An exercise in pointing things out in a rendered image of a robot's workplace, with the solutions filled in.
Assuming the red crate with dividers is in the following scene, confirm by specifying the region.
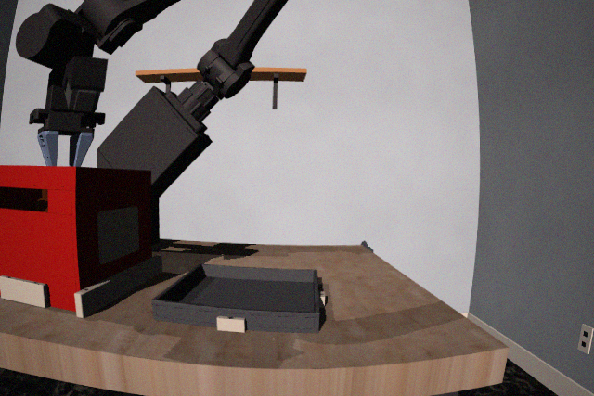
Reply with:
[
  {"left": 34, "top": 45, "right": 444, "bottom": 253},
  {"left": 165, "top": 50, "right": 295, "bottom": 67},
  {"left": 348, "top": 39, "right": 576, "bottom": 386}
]
[{"left": 0, "top": 165, "right": 152, "bottom": 312}]

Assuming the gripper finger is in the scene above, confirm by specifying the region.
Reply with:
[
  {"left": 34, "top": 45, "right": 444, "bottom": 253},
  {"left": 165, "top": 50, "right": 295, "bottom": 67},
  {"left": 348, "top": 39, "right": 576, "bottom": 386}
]
[
  {"left": 69, "top": 133, "right": 94, "bottom": 167},
  {"left": 37, "top": 131, "right": 59, "bottom": 166}
]

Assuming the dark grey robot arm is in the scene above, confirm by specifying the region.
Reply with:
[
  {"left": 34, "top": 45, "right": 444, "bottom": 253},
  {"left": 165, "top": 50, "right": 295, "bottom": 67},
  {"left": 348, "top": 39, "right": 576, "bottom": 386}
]
[{"left": 16, "top": 0, "right": 288, "bottom": 134}]

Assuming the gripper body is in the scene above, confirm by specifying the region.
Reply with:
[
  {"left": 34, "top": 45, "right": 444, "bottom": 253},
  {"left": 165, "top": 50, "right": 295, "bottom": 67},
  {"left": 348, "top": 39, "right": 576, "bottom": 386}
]
[{"left": 29, "top": 109, "right": 106, "bottom": 136}]

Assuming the orange bottle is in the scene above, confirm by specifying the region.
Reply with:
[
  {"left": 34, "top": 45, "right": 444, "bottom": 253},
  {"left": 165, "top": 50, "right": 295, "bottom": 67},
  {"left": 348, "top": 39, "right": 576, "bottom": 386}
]
[{"left": 31, "top": 189, "right": 48, "bottom": 211}]

